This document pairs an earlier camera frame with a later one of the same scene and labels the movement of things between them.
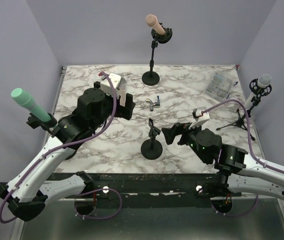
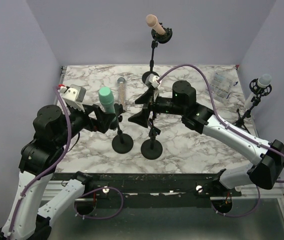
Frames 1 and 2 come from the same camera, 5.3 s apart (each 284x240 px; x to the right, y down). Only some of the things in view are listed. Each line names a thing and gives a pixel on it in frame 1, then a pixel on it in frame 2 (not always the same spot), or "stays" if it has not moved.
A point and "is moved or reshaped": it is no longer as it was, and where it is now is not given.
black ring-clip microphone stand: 34,122 is moved or reshaped
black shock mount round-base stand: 152,78 stays
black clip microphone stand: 152,149 stays
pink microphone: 152,21 stays
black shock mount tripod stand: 259,93 stays
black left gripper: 121,111 to 103,120
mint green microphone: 25,100 is moved or reshaped
